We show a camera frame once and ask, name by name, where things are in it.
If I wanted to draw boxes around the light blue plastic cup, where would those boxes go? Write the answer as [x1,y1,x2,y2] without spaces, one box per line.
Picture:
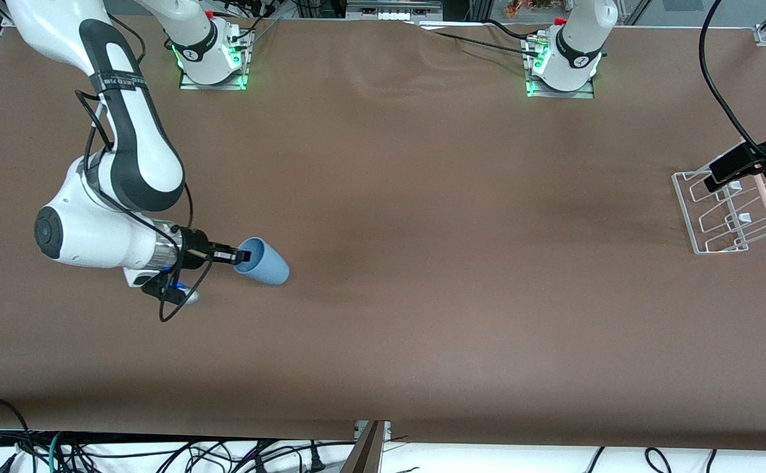
[234,237,290,286]

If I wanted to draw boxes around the brown table cover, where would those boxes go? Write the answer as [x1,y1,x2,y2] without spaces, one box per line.
[0,13,766,451]

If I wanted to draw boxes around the metal bar below table edge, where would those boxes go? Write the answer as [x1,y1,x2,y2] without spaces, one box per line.
[340,420,392,473]

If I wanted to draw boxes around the white power strip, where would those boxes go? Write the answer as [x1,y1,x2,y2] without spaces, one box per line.
[347,0,443,19]

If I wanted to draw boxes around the white wire cup rack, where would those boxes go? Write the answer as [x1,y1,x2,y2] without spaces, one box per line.
[672,169,766,255]

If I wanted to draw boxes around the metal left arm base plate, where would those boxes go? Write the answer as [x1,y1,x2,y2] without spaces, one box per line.
[526,36,596,99]

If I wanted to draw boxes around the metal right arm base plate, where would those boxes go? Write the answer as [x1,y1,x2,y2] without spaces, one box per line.
[179,28,250,91]

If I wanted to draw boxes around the short black cable on table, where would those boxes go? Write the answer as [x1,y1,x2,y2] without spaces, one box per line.
[485,18,533,41]

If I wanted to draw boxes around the long black cable on table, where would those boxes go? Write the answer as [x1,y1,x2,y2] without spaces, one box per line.
[413,22,545,60]

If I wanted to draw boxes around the looped black floor cable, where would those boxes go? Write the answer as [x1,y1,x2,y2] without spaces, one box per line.
[644,447,674,473]

